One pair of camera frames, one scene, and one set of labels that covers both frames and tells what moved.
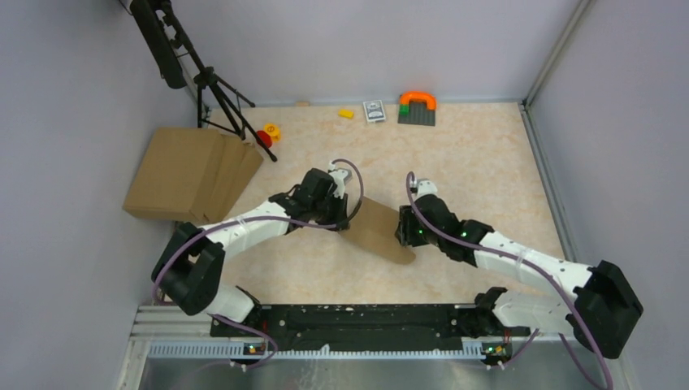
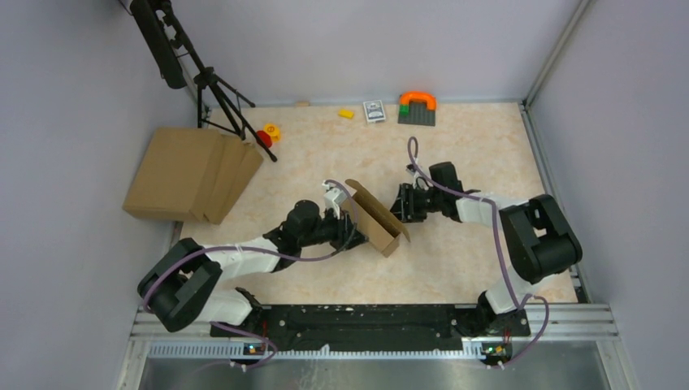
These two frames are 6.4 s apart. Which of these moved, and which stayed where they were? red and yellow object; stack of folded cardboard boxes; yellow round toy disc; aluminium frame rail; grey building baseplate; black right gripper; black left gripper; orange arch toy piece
Moved: black left gripper; black right gripper
Stayed: red and yellow object; stack of folded cardboard boxes; yellow round toy disc; aluminium frame rail; grey building baseplate; orange arch toy piece
